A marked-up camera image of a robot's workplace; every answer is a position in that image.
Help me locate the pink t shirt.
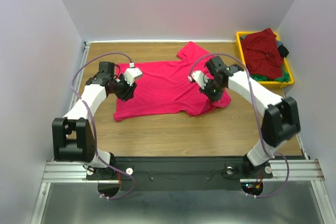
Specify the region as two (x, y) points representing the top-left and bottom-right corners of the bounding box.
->
(113, 42), (231, 122)

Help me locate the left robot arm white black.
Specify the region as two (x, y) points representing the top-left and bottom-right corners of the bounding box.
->
(51, 62), (142, 179)

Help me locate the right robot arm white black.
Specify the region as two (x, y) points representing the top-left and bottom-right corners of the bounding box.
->
(189, 56), (301, 177)

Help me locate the yellow plastic bin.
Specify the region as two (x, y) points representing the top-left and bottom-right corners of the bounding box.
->
(236, 31), (294, 88)

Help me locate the dark red t shirt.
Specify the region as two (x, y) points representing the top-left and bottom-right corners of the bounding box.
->
(241, 28), (284, 80)

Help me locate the green t shirt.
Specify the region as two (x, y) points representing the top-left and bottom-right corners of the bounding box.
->
(248, 65), (290, 82)

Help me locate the black garment in bin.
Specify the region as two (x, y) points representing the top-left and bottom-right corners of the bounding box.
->
(276, 40), (289, 58)

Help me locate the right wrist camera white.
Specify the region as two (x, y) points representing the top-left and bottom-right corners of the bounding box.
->
(188, 70), (210, 90)

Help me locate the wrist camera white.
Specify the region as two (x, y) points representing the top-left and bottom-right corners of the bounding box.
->
(188, 70), (210, 90)
(123, 67), (143, 86)

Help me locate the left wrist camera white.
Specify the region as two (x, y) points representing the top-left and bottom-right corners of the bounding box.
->
(123, 67), (143, 86)

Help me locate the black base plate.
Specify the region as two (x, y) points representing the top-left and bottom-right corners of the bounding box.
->
(86, 156), (273, 191)

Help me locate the aluminium frame rail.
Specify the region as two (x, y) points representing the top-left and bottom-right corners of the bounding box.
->
(42, 159), (325, 183)

